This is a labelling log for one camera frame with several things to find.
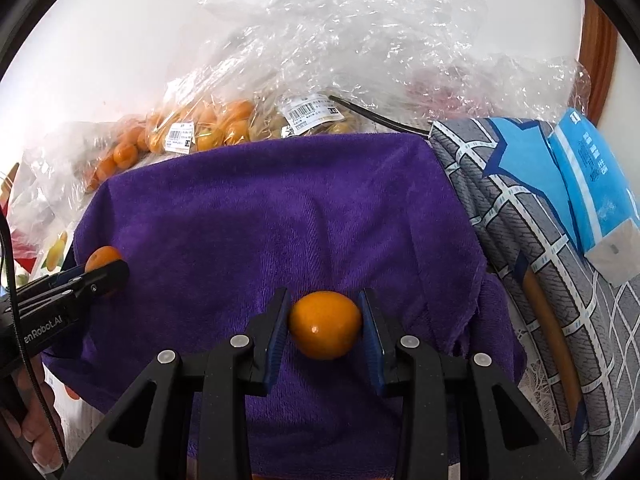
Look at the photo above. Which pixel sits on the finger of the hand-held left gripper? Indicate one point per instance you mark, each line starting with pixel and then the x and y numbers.
pixel 100 282
pixel 60 277

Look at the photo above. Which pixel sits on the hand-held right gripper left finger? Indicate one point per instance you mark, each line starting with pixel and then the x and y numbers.
pixel 278 340

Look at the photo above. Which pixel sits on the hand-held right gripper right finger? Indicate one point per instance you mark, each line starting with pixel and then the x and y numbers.
pixel 372 340

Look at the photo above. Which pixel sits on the orange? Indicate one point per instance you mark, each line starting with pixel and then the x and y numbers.
pixel 102 257
pixel 325 325

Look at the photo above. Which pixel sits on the purple towel covered box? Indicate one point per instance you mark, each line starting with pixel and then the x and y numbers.
pixel 275 210

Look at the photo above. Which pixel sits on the person's left hand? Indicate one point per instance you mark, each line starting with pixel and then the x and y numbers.
pixel 42 410

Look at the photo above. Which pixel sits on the white lace tablecloth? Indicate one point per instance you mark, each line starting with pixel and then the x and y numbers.
pixel 50 255

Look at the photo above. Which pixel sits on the orange wooden stick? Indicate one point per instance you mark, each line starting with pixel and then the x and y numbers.
pixel 545 310

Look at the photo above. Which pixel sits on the clear bag of oranges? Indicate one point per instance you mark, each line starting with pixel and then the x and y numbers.
pixel 235 120

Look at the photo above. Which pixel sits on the clear bag of kiwis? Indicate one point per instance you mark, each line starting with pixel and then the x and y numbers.
pixel 265 127

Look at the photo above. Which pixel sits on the clear bag of cherry tomatoes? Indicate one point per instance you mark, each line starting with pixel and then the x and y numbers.
pixel 440 90

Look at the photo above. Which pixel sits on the blue tissue pack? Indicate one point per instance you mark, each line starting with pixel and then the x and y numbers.
pixel 590 175

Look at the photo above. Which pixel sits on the crumpled clear plastic bag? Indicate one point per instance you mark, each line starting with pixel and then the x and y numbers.
pixel 375 50

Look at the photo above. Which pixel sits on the brown wooden door frame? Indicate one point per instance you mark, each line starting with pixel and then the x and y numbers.
pixel 600 60

